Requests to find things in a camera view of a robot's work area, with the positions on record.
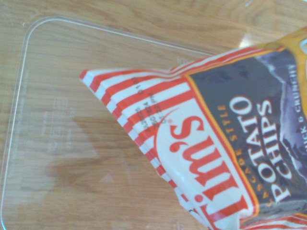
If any red striped potato chip bag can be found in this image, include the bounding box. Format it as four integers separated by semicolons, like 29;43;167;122
79;25;307;230

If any clear rectangular plastic container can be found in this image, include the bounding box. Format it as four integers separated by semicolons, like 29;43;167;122
0;15;216;230

